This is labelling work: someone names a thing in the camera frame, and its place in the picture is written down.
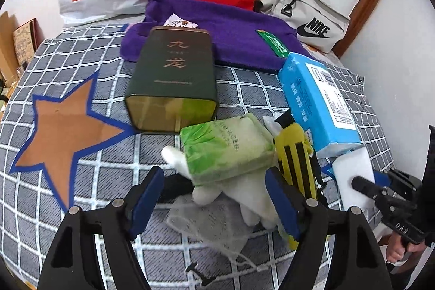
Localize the brown illustrated book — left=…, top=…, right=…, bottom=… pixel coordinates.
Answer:
left=13, top=19, right=39, bottom=70

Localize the grey checked star blanket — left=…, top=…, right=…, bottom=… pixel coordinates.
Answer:
left=0, top=21, right=435, bottom=290

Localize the white tissue paper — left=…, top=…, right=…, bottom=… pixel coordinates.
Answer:
left=316, top=141, right=362, bottom=160

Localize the white fabric glove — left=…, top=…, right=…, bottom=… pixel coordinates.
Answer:
left=161, top=144, right=280, bottom=228

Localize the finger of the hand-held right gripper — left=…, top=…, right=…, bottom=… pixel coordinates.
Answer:
left=352, top=176, right=395, bottom=209
left=375, top=169, right=422, bottom=191

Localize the dark green tin box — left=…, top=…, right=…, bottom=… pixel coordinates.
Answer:
left=124, top=27, right=219, bottom=135

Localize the blue tissue pack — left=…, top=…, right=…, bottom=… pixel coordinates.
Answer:
left=278, top=52, right=361, bottom=151

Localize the beige waist bag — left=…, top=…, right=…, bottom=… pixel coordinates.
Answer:
left=253, top=0, right=351, bottom=54

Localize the yellow black striped tool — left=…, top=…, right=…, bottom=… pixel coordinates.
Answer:
left=272, top=108, right=320, bottom=250

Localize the brown cardboard sheet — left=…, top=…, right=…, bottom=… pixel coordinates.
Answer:
left=0, top=11, right=20, bottom=75

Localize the person's right hand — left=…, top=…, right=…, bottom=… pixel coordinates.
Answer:
left=386, top=232, right=432, bottom=265

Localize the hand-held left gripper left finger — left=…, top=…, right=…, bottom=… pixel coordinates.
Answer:
left=37, top=166, right=165, bottom=290

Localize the purple towel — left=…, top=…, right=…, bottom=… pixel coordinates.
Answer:
left=120, top=0, right=308, bottom=74

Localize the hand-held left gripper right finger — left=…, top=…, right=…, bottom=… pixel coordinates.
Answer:
left=265, top=168, right=408, bottom=290

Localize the person's right forearm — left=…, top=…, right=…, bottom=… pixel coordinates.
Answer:
left=391, top=241, right=435, bottom=290

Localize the white sponge block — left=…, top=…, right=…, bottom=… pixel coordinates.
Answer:
left=331, top=145, right=377, bottom=213

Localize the black watch strap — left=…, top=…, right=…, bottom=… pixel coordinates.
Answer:
left=158, top=174, right=195, bottom=204

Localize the green tissue pack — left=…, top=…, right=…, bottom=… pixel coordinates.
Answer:
left=179, top=113, right=276, bottom=187

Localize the small green packet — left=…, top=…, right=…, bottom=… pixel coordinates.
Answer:
left=256, top=29, right=290, bottom=58

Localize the small white snack packet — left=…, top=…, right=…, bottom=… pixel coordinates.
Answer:
left=163, top=14, right=199, bottom=29

